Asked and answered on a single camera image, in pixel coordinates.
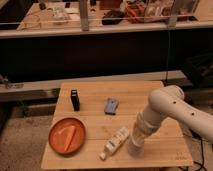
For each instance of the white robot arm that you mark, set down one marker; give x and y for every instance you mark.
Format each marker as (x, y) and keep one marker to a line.
(169, 102)

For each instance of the grey metal rail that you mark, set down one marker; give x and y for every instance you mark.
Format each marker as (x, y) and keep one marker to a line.
(51, 88)

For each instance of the red tool on shelf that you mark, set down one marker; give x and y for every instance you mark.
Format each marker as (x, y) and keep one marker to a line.
(135, 13)

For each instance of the metal shelf post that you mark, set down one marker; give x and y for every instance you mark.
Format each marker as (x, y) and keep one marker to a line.
(83, 9)

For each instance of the wooden workbench shelf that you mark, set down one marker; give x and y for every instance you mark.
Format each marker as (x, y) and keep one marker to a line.
(42, 18)

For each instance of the blue grey eraser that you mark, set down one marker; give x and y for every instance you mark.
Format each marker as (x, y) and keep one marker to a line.
(111, 106)

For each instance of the orange round plate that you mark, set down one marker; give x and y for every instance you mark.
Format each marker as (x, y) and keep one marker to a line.
(56, 143)

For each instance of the black bag on shelf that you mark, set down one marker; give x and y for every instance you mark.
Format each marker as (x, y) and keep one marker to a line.
(112, 17)

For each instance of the black rectangular box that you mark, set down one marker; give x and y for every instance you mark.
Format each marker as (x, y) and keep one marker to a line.
(75, 100)

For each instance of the orange carrot stick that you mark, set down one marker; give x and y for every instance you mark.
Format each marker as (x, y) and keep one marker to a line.
(67, 134)

